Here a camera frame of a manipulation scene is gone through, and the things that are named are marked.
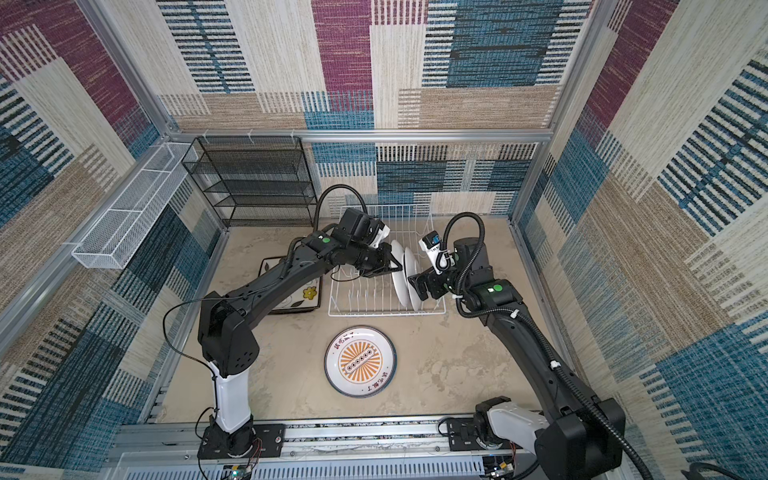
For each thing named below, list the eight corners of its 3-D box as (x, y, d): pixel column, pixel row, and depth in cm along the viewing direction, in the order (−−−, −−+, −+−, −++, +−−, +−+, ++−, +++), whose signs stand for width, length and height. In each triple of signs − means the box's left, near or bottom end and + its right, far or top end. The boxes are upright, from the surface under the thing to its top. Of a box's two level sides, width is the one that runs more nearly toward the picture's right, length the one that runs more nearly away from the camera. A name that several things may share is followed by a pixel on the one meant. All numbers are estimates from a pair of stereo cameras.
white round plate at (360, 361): (321, 396, 81) (320, 394, 79) (330, 329, 93) (329, 326, 92) (396, 396, 81) (397, 394, 79) (395, 329, 93) (395, 326, 91)
